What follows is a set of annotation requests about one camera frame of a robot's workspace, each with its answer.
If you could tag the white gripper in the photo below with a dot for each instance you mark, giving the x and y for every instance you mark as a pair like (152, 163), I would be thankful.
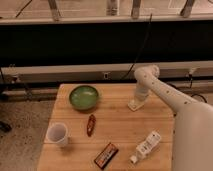
(141, 93)

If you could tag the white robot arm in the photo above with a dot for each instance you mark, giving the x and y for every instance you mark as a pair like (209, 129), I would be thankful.
(192, 147)

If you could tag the white plastic bottle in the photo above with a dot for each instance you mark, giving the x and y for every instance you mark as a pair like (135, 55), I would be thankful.
(146, 147)

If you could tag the red chili pepper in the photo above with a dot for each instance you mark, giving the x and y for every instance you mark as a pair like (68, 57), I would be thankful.
(91, 124)

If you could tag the green bowl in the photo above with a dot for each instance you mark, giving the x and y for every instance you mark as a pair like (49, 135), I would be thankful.
(84, 97)

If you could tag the brown chocolate bar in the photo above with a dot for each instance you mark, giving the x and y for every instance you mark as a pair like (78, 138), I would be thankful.
(105, 156)

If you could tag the white plastic cup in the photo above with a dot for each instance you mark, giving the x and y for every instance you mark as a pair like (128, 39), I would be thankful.
(57, 133)

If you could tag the grey metal rail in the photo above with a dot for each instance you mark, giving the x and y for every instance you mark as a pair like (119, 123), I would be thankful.
(100, 72)

